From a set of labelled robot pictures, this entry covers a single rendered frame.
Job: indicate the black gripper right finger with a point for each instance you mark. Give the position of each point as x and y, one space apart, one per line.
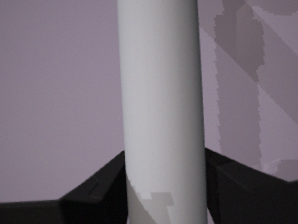
238 194

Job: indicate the pale grey cylinder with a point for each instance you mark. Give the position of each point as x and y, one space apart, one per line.
163 116

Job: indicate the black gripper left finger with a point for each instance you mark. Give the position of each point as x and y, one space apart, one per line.
101 199

